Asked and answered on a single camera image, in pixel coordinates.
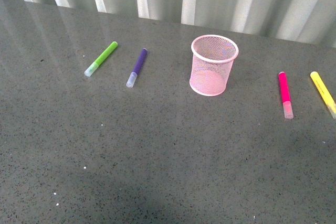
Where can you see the green highlighter pen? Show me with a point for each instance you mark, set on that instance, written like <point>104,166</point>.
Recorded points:
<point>102,57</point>

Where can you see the pink highlighter pen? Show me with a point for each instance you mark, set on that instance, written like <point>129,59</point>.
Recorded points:
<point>285,95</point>

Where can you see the yellow highlighter pen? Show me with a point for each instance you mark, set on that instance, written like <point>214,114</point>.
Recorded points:
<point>324,92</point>

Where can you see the purple highlighter pen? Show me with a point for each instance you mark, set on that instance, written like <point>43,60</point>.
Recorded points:
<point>137,67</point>

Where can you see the pink mesh pen cup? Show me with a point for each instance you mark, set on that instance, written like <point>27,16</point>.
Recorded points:
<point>213,58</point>

